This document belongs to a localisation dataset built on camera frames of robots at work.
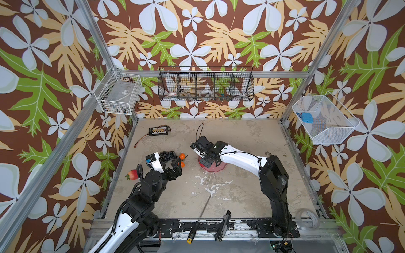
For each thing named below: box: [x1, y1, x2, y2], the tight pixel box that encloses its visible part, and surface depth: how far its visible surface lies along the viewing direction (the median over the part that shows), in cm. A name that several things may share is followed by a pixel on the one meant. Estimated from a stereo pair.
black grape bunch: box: [158, 150, 178, 163], surface depth 98 cm
